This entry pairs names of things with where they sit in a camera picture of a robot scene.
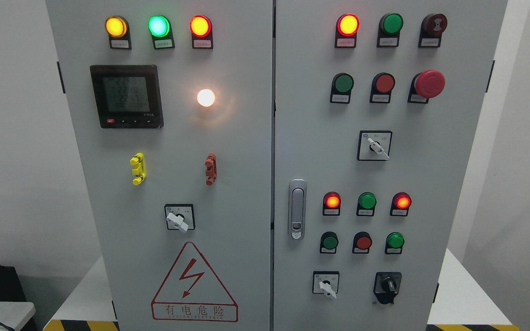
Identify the white rotary switch door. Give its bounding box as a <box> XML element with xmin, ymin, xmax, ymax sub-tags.
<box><xmin>164</xmin><ymin>204</ymin><xmax>196</xmax><ymax>233</ymax></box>

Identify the green lit indicator light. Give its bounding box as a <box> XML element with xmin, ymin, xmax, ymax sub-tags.
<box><xmin>148</xmin><ymin>15</ymin><xmax>175</xmax><ymax>50</ymax></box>

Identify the yellow indicator light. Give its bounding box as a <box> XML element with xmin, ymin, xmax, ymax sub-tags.
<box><xmin>105</xmin><ymin>15</ymin><xmax>131</xmax><ymax>50</ymax></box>

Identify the grey electrical cabinet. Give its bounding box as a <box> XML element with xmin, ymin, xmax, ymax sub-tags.
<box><xmin>46</xmin><ymin>0</ymin><xmax>507</xmax><ymax>331</ymax></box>

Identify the red terminal clip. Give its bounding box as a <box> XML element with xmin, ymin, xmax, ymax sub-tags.
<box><xmin>204</xmin><ymin>153</ymin><xmax>218</xmax><ymax>186</ymax></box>

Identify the red lit indicator lower left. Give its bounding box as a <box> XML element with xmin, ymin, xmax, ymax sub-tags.
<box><xmin>323</xmin><ymin>191</ymin><xmax>341</xmax><ymax>216</ymax></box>

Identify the clear small lamp bulb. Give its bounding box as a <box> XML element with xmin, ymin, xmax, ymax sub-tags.
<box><xmin>197</xmin><ymin>88</ymin><xmax>215</xmax><ymax>108</ymax></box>

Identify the green push button lower left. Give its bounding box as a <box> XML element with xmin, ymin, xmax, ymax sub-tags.
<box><xmin>319</xmin><ymin>231</ymin><xmax>339</xmax><ymax>254</ymax></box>

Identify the green push button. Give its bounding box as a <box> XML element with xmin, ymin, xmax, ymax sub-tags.
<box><xmin>319</xmin><ymin>231</ymin><xmax>339</xmax><ymax>254</ymax></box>
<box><xmin>385</xmin><ymin>232</ymin><xmax>405</xmax><ymax>254</ymax></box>
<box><xmin>329</xmin><ymin>73</ymin><xmax>355</xmax><ymax>103</ymax></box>

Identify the green indicator lower middle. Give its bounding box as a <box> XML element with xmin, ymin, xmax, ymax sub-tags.
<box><xmin>356</xmin><ymin>192</ymin><xmax>377</xmax><ymax>217</ymax></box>

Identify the green push button upper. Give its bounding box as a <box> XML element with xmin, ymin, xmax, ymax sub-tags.
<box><xmin>329</xmin><ymin>73</ymin><xmax>355</xmax><ymax>103</ymax></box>

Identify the red push button lower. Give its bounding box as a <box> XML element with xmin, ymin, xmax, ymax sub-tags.
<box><xmin>351</xmin><ymin>231</ymin><xmax>373</xmax><ymax>254</ymax></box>

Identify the red push button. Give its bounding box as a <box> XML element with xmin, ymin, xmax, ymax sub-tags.
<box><xmin>369</xmin><ymin>73</ymin><xmax>395</xmax><ymax>103</ymax></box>
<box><xmin>351</xmin><ymin>231</ymin><xmax>373</xmax><ymax>254</ymax></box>

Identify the yellow terminal clip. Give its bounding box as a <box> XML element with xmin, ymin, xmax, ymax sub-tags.
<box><xmin>130</xmin><ymin>152</ymin><xmax>147</xmax><ymax>186</ymax></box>

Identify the red lit indicator lower right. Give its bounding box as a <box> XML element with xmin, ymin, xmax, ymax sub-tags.
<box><xmin>390</xmin><ymin>191</ymin><xmax>412</xmax><ymax>217</ymax></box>

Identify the red push button upper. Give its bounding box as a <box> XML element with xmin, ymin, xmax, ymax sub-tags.
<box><xmin>369</xmin><ymin>73</ymin><xmax>395</xmax><ymax>103</ymax></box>

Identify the red electric hazard warning sticker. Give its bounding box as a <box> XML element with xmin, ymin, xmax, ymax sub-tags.
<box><xmin>151</xmin><ymin>242</ymin><xmax>238</xmax><ymax>323</ymax></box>

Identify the green push button lower right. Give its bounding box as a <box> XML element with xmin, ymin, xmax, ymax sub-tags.
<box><xmin>385</xmin><ymin>232</ymin><xmax>405</xmax><ymax>254</ymax></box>

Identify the red lit indicator light left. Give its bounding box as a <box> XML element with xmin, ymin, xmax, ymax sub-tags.
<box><xmin>190</xmin><ymin>15</ymin><xmax>214</xmax><ymax>50</ymax></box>

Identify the black digital power meter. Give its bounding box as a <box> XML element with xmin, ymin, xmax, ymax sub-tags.
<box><xmin>90</xmin><ymin>64</ymin><xmax>164</xmax><ymax>129</ymax></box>

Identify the red lit indicator top right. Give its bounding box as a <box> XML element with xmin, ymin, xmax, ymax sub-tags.
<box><xmin>334</xmin><ymin>13</ymin><xmax>360</xmax><ymax>48</ymax></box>

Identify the red emergency stop mushroom button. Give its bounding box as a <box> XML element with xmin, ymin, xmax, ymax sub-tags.
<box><xmin>408</xmin><ymin>69</ymin><xmax>446</xmax><ymax>103</ymax></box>

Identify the green indicator top right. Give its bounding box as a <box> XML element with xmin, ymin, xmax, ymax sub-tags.
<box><xmin>376</xmin><ymin>13</ymin><xmax>403</xmax><ymax>48</ymax></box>

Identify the dark red buzzer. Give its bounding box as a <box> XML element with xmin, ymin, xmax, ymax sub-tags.
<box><xmin>418</xmin><ymin>13</ymin><xmax>448</xmax><ymax>48</ymax></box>

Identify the white side table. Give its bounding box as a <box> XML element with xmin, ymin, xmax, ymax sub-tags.
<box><xmin>0</xmin><ymin>302</ymin><xmax>36</xmax><ymax>331</ymax></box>

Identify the silver door handle lock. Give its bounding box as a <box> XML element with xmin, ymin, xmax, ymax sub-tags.
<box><xmin>288</xmin><ymin>179</ymin><xmax>307</xmax><ymax>240</ymax></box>

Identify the white rotary switch upper right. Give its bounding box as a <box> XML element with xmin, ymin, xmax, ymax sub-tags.
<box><xmin>357</xmin><ymin>130</ymin><xmax>392</xmax><ymax>161</ymax></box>

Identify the white rotary switch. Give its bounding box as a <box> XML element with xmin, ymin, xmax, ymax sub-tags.
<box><xmin>357</xmin><ymin>130</ymin><xmax>392</xmax><ymax>161</ymax></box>
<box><xmin>312</xmin><ymin>271</ymin><xmax>340</xmax><ymax>299</ymax></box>

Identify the white rotary switch lower right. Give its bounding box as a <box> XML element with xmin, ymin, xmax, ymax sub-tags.
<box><xmin>312</xmin><ymin>271</ymin><xmax>340</xmax><ymax>299</ymax></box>

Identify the black rotary selector switch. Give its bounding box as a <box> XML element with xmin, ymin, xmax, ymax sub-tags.
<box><xmin>374</xmin><ymin>272</ymin><xmax>402</xmax><ymax>305</ymax></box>

